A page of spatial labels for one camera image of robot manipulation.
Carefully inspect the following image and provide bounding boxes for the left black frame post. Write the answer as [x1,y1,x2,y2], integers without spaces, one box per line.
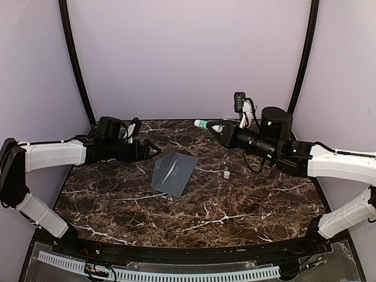
[58,0,96,126]

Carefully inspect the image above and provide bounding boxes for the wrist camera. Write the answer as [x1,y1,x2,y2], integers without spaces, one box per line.
[124,117,142,144]
[234,92,246,113]

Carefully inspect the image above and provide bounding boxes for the white glue stick cap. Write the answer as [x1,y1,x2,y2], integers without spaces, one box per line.
[223,171,230,179]

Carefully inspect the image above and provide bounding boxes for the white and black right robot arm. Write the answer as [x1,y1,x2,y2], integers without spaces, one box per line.
[206,107,375,255]

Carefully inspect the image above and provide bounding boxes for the grey paper envelope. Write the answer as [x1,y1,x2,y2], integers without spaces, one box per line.
[151,151,199,197]

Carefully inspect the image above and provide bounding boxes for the black frame post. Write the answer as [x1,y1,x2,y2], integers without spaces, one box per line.
[287,0,320,116]
[58,0,96,126]

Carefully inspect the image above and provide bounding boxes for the white slotted cable duct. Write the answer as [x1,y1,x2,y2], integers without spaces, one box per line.
[37,251,280,281]

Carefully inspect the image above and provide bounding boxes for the right black frame post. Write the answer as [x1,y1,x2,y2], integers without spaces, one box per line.
[287,0,320,116]

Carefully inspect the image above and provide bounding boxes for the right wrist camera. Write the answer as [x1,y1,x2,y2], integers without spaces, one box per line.
[234,92,246,113]

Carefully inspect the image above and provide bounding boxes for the green and white glue stick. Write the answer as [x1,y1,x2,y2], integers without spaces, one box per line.
[194,119,223,133]

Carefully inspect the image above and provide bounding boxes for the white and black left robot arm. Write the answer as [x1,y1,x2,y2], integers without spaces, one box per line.
[1,116,160,256]

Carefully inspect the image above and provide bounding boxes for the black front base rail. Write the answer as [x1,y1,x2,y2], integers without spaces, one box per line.
[29,221,353,270]

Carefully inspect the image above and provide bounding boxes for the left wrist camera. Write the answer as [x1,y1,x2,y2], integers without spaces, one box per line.
[124,117,142,144]

